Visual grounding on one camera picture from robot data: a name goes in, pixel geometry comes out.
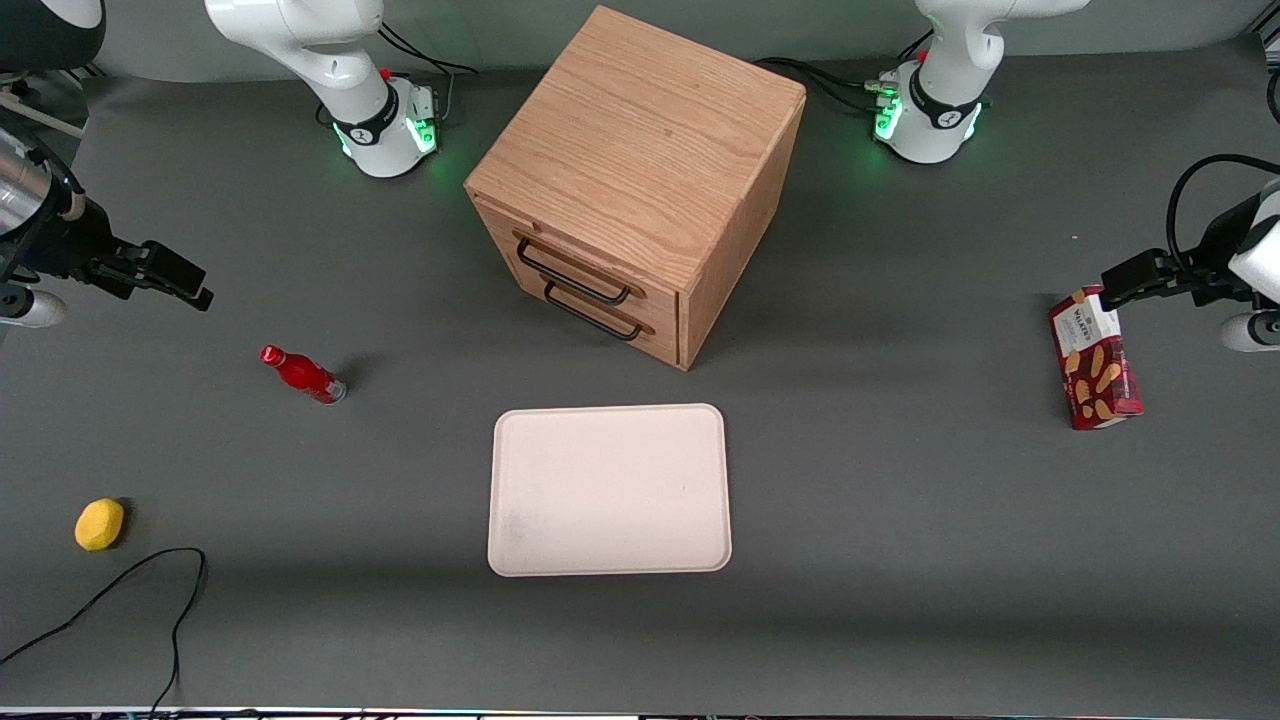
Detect thick black base cable bundle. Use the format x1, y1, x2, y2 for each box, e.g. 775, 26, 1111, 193
752, 56, 894, 113

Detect white background bar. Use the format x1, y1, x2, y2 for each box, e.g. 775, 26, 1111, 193
0, 92, 87, 137

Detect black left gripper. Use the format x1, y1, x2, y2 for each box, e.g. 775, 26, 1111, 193
1100, 193, 1263, 313

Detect beige plastic tray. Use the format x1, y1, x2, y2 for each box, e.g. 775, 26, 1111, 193
487, 403, 733, 578

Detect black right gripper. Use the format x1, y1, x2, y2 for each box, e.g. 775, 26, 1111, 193
35, 195, 214, 312

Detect yellow lemon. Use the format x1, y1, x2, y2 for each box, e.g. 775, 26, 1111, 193
74, 498, 126, 553

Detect red plastic bottle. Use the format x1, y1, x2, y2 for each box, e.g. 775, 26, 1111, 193
259, 345, 348, 405

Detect red Walkers cookie box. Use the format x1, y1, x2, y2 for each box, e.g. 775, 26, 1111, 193
1048, 285, 1144, 431

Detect thin black table cable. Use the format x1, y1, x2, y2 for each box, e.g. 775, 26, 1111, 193
0, 547, 208, 714

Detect black left gripper cable loop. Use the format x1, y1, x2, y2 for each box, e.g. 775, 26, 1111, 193
1166, 154, 1280, 283

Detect aluminium frame profile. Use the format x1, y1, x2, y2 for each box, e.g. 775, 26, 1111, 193
0, 60, 106, 91

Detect oak wooden drawer cabinet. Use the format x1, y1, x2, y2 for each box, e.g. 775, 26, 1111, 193
463, 5, 807, 372

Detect black right arm base cable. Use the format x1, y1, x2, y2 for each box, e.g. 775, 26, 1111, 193
378, 20, 481, 126

